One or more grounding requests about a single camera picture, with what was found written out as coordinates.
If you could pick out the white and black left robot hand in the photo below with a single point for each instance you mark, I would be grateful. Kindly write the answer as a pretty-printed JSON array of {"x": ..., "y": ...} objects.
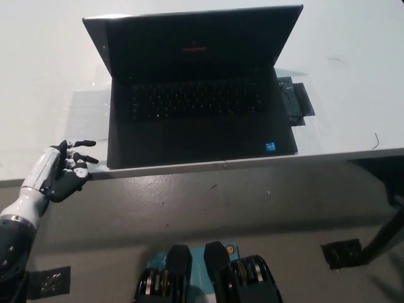
[{"x": 47, "y": 170}]

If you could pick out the black metal table leg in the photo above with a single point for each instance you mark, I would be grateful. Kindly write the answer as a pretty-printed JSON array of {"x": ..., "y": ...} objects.
[{"x": 385, "y": 230}]

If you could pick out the black floor tape patch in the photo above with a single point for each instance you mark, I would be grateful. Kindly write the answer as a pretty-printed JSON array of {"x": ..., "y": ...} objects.
[
  {"x": 50, "y": 281},
  {"x": 344, "y": 254}
]

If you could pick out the black tape patch on desk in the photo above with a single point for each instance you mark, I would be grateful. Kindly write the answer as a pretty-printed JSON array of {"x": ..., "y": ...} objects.
[{"x": 296, "y": 101}]

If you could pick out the dark grey laptop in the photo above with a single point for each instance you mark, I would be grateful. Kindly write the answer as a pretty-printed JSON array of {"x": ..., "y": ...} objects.
[{"x": 202, "y": 94}]

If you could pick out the black table frame bar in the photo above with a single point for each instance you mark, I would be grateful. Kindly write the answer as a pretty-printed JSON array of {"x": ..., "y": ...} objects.
[{"x": 378, "y": 176}]

